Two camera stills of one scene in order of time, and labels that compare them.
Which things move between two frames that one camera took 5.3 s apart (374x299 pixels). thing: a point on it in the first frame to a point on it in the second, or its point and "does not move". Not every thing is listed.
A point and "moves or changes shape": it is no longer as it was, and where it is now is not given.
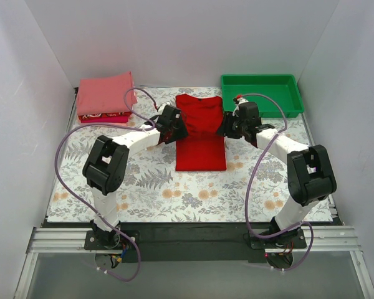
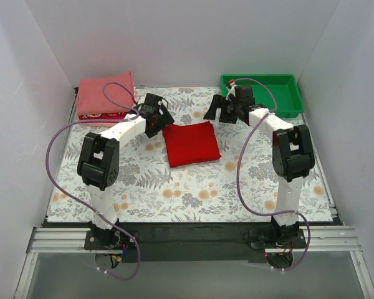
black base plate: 197,242 does not move
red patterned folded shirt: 108,118 does not move
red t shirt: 203,149 moves or changes shape
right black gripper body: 231,125 to 222,109
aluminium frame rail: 327,240 does not move
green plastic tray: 283,86 does not move
